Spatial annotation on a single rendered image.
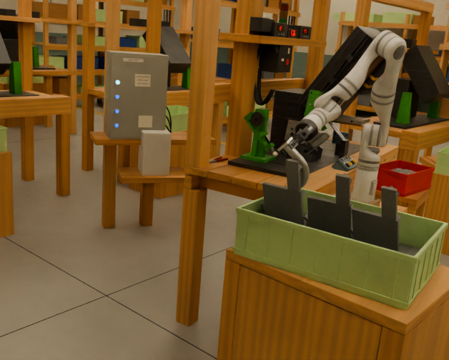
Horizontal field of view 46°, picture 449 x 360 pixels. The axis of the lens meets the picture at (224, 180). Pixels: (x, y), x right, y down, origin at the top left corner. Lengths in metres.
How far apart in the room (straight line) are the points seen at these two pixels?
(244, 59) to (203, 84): 0.40
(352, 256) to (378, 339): 0.25
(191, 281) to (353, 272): 1.32
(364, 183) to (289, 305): 0.75
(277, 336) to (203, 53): 1.35
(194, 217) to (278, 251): 1.00
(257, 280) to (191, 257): 0.98
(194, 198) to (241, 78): 0.70
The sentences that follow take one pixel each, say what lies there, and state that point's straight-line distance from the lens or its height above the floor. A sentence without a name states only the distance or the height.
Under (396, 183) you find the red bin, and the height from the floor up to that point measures 0.86.
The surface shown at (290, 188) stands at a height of 1.04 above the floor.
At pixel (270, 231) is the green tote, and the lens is 1.80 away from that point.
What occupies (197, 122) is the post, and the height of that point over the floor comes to 1.11.
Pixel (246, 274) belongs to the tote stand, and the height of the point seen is 0.73.
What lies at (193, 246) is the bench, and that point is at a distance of 2.79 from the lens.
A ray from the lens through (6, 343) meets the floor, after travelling 2.92.
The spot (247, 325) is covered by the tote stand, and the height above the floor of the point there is 0.54.
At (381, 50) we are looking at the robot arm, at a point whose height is 1.52.
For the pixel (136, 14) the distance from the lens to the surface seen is 11.14.
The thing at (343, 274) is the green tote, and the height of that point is 0.84.
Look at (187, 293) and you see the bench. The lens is 2.91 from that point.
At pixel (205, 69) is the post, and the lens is 2.58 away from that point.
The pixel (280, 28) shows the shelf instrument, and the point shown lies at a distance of 3.02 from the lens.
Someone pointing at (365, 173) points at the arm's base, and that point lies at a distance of 2.34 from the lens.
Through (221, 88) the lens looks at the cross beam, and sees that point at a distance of 2.89.
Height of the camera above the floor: 1.53
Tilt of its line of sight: 15 degrees down
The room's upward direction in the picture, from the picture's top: 5 degrees clockwise
